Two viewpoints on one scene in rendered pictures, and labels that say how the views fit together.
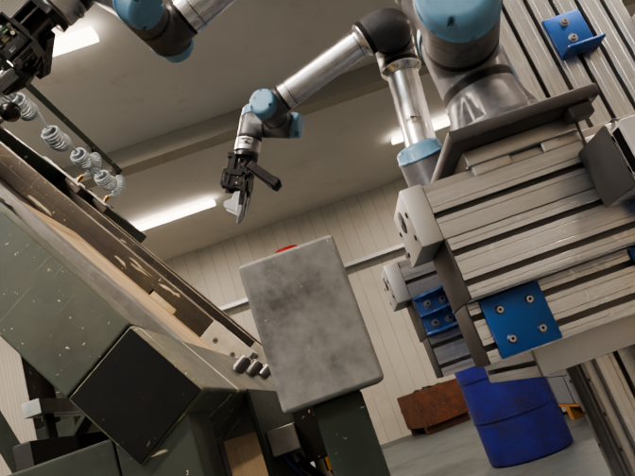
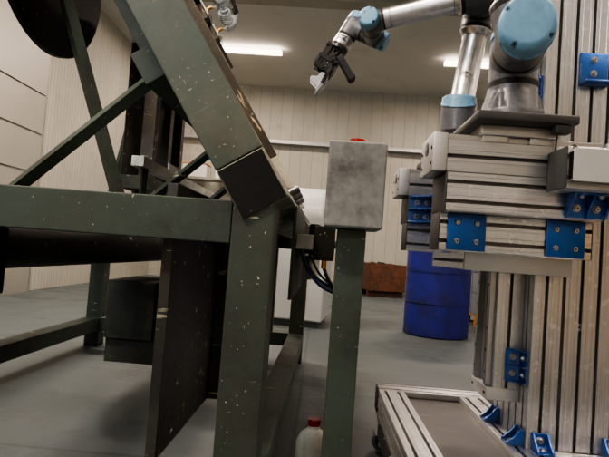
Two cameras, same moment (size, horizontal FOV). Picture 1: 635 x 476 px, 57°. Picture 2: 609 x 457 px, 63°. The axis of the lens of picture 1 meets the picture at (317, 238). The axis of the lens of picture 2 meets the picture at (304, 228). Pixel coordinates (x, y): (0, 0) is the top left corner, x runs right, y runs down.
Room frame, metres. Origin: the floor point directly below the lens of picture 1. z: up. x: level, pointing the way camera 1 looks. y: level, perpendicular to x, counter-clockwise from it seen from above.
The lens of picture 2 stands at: (-0.35, 0.07, 0.70)
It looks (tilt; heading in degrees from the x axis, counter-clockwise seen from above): 3 degrees up; 4
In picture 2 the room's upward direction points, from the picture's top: 4 degrees clockwise
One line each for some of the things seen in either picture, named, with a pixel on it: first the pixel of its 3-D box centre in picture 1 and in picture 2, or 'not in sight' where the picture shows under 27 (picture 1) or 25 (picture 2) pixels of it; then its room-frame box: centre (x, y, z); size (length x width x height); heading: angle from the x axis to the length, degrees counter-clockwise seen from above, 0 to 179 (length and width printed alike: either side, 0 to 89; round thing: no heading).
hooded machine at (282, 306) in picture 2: not in sight; (300, 255); (4.58, 0.42, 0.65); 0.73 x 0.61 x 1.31; 0
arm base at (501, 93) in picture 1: (489, 113); (511, 104); (0.88, -0.33, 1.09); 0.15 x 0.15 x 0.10
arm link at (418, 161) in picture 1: (426, 168); (458, 113); (1.38, -0.31, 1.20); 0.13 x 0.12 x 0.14; 169
